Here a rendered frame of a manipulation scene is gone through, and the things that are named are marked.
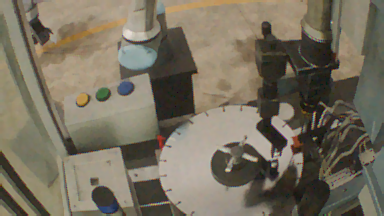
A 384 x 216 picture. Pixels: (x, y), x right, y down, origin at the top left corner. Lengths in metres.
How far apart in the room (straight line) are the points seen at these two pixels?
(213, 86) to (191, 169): 1.46
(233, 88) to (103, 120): 1.31
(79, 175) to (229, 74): 1.56
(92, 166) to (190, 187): 0.27
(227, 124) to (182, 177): 0.17
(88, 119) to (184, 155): 0.32
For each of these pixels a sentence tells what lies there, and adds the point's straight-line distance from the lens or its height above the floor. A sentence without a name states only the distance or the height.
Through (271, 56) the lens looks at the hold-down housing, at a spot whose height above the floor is 1.25.
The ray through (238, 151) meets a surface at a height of 1.00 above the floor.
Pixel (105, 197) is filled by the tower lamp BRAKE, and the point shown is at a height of 1.16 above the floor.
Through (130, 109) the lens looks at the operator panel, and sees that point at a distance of 1.12.
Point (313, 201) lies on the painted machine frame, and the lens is 0.69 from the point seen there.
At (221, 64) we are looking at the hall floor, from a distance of 2.48.
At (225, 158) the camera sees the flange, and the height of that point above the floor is 0.96.
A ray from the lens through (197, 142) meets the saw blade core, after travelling 0.96.
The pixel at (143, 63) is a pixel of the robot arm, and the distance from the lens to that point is 1.22.
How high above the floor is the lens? 1.73
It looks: 50 degrees down
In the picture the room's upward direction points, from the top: 6 degrees counter-clockwise
